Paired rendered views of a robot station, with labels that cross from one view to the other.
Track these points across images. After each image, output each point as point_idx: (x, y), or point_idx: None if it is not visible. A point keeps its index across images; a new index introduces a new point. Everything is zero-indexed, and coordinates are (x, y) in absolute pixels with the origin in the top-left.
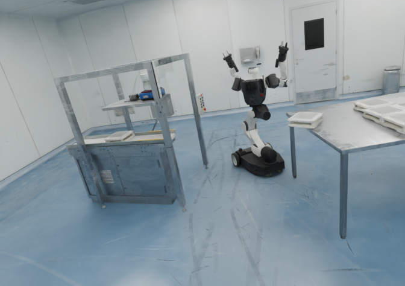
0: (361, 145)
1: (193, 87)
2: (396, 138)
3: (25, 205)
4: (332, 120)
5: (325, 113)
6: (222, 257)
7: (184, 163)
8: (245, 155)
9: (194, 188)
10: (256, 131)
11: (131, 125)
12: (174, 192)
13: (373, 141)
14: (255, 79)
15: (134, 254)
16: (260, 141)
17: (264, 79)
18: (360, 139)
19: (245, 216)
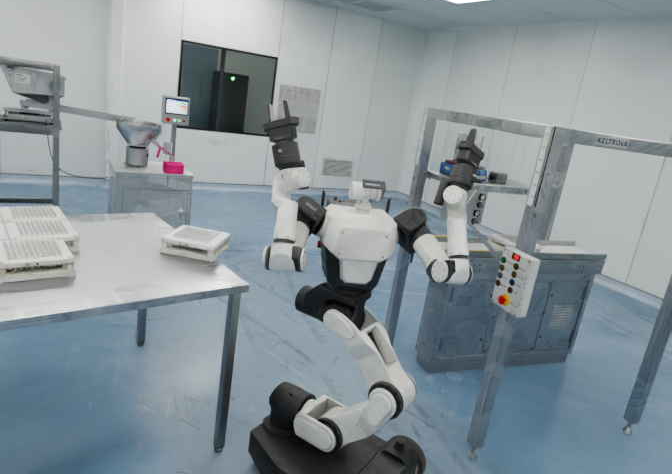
0: (125, 214)
1: (524, 224)
2: (73, 216)
3: (635, 336)
4: (143, 250)
5: (149, 271)
6: (281, 316)
7: (562, 470)
8: (372, 444)
9: (420, 392)
10: (361, 408)
11: (663, 313)
12: (424, 351)
13: (107, 216)
14: (346, 204)
15: (376, 309)
16: (336, 414)
17: (325, 213)
18: (121, 219)
19: (282, 354)
